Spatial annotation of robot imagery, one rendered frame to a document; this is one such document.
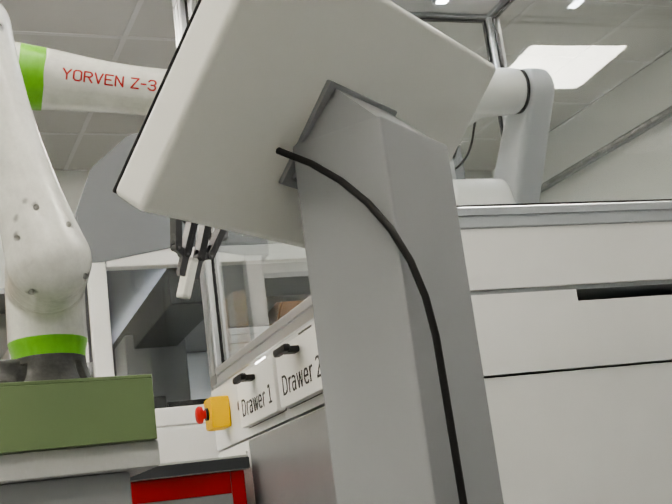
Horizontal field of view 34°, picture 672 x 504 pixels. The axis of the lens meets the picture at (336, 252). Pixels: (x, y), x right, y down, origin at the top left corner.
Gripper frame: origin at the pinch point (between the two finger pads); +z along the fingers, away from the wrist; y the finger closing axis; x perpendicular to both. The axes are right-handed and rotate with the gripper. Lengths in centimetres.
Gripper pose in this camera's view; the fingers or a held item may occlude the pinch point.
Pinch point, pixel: (187, 278)
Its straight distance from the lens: 191.4
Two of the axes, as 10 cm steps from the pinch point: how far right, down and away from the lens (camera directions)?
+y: -8.4, -2.3, -5.0
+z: -1.9, 9.7, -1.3
